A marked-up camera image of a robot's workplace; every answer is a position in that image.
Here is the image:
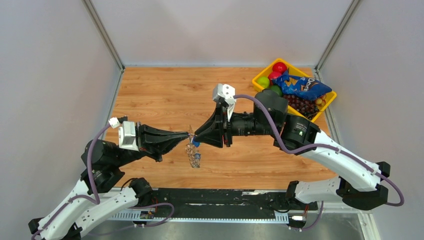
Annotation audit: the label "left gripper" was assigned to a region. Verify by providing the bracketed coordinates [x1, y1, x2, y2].
[112, 120, 190, 167]

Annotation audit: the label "dark green ball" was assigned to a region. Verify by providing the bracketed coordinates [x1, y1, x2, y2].
[269, 85, 283, 97]

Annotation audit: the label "yellow plastic bin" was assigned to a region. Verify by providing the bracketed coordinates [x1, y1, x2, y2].
[251, 58, 337, 122]

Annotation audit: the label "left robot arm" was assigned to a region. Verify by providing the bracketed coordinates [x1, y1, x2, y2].
[28, 117, 189, 240]

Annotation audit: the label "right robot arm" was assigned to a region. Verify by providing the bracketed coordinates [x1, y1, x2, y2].
[194, 89, 390, 211]

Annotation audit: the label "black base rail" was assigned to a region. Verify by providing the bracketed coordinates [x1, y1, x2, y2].
[134, 188, 318, 216]

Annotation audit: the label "bunch of dark grapes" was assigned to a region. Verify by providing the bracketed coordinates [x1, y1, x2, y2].
[282, 94, 320, 120]

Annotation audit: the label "blue key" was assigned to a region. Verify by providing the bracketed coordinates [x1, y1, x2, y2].
[191, 140, 200, 148]

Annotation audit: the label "red ball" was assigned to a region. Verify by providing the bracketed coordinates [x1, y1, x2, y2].
[272, 62, 288, 74]
[267, 71, 282, 86]

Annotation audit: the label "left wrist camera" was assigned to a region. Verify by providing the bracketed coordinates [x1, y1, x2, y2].
[108, 116, 139, 151]

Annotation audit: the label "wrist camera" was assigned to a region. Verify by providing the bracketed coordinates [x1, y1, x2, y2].
[108, 116, 139, 151]
[212, 83, 237, 122]

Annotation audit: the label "small yellow red fruits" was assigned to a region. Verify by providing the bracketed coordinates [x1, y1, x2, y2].
[314, 94, 327, 107]

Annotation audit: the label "white slotted cable duct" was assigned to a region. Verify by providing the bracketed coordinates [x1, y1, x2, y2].
[109, 206, 289, 224]

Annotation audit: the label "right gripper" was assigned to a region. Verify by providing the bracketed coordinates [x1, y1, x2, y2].
[193, 102, 277, 148]

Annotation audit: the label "silver keyring holder with rings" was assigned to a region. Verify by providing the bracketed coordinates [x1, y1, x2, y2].
[185, 125, 201, 169]

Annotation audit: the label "lime green ball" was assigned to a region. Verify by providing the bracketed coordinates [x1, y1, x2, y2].
[256, 76, 270, 89]

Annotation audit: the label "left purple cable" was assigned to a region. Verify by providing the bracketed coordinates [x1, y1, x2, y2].
[30, 124, 114, 240]

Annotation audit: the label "blue chips bag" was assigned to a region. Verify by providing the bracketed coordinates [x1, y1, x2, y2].
[272, 70, 333, 101]

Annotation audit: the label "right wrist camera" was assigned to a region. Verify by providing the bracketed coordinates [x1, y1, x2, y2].
[212, 83, 237, 122]

